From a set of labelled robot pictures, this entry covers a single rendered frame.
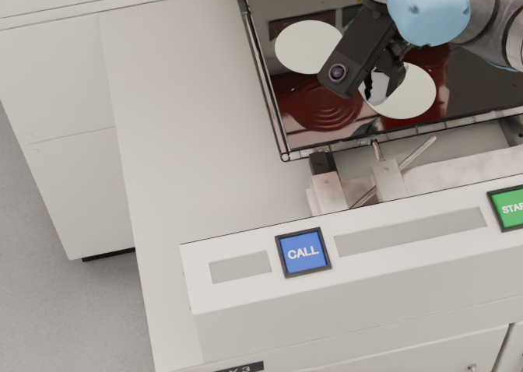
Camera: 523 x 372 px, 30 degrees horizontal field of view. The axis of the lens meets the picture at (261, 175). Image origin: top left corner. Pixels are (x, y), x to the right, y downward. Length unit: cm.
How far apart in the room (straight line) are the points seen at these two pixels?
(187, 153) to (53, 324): 92
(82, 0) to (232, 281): 62
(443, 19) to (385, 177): 34
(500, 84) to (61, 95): 77
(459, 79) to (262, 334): 45
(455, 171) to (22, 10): 71
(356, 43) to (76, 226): 106
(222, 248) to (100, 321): 109
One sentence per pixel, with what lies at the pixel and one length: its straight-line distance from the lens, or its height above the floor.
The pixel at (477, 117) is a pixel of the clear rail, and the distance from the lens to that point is 134.
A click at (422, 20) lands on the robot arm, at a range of 98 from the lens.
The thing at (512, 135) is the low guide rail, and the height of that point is 85.
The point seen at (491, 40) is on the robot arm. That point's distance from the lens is 106.
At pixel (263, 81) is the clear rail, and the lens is 136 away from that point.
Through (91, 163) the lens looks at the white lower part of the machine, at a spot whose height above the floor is 42.
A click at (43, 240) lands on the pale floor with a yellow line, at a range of 234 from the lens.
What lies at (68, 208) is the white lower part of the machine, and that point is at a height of 28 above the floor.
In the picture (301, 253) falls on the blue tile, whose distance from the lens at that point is 114.
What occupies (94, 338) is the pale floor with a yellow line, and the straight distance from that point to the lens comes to 220.
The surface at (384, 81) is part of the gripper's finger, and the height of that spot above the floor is 100.
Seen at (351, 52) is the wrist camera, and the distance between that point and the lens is 116.
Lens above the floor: 196
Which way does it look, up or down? 56 degrees down
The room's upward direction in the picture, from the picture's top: 4 degrees counter-clockwise
